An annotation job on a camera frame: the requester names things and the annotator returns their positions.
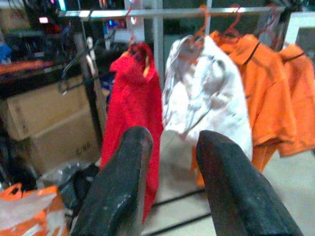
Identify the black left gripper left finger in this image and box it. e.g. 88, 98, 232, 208
70, 126, 154, 236

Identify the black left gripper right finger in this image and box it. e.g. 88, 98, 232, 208
196, 130, 305, 236

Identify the orange polo shirt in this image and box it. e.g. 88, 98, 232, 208
278, 43, 315, 158
191, 30, 298, 187

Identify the red plastic hanger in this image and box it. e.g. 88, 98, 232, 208
125, 7, 138, 47
190, 4, 212, 47
220, 7, 243, 39
258, 4, 286, 50

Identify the black grey plastic bag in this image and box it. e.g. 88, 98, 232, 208
36, 159, 100, 222

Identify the brown cardboard box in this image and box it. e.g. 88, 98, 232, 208
27, 105, 104, 173
0, 76, 93, 141

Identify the black rack pole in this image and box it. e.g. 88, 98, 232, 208
73, 31, 104, 148

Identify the orange white plastic bag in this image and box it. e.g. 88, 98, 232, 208
0, 183, 68, 236

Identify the red collared shirt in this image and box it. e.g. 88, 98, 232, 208
99, 42, 164, 224

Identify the white grey patterned shirt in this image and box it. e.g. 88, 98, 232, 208
161, 34, 253, 160

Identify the black desk with electronics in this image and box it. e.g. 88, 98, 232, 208
0, 0, 84, 99

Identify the white glass door cabinet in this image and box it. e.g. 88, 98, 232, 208
285, 11, 315, 51

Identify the black wire hanger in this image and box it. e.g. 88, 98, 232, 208
58, 43, 99, 95

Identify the silver clothes rail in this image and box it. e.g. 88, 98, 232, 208
58, 6, 288, 19

